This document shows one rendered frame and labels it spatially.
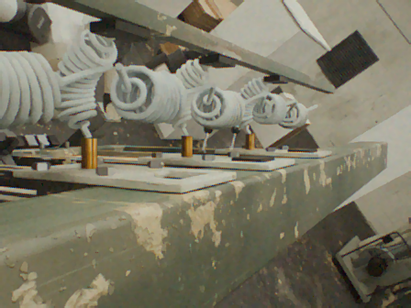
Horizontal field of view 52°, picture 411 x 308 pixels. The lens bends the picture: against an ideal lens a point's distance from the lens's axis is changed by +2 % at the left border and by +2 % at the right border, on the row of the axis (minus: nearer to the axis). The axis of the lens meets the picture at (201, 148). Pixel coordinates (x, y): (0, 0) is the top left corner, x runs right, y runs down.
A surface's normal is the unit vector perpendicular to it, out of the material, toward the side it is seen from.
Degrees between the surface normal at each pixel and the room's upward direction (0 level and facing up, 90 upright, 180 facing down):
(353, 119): 90
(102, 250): 34
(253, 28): 90
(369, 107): 90
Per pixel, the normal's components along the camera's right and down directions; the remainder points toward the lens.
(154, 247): 0.87, 0.04
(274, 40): -0.51, 0.00
